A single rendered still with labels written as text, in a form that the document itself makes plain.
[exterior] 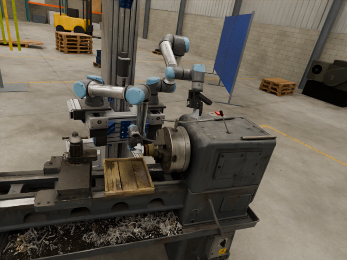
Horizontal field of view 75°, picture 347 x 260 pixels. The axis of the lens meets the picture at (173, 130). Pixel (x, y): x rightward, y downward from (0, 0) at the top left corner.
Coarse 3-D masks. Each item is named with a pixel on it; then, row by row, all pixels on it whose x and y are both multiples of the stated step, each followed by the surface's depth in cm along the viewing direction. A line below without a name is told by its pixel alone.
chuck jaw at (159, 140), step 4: (160, 132) 153; (156, 136) 151; (160, 136) 152; (164, 136) 154; (156, 140) 151; (160, 140) 152; (164, 140) 153; (156, 144) 150; (160, 144) 151; (164, 144) 153
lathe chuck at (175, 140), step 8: (168, 128) 147; (168, 136) 145; (176, 136) 143; (168, 144) 145; (176, 144) 140; (184, 144) 142; (176, 152) 139; (184, 152) 141; (176, 160) 141; (184, 160) 143; (168, 168) 145; (176, 168) 145
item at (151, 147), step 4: (148, 144) 148; (152, 144) 148; (144, 148) 146; (148, 148) 146; (152, 148) 146; (156, 148) 148; (144, 152) 146; (148, 152) 146; (152, 152) 146; (148, 156) 148; (152, 156) 149
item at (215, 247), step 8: (208, 200) 156; (224, 232) 178; (232, 232) 179; (208, 240) 183; (216, 240) 176; (224, 240) 176; (208, 248) 183; (216, 248) 181; (224, 248) 184; (208, 256) 183; (216, 256) 186
